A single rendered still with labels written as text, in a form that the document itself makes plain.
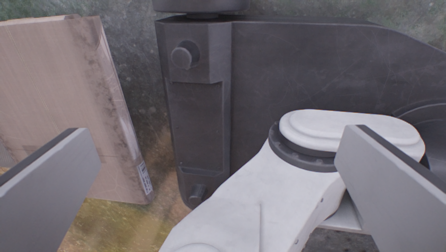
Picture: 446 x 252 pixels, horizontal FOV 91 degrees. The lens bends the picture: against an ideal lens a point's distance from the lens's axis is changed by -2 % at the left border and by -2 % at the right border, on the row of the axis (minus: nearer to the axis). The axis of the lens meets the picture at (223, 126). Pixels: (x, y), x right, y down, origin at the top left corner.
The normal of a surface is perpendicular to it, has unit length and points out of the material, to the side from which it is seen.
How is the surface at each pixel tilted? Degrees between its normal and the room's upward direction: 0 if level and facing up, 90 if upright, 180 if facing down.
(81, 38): 0
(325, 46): 0
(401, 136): 90
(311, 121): 90
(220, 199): 115
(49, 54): 0
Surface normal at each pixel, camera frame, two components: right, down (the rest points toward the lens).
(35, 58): -0.18, 0.51
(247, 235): 0.07, -0.99
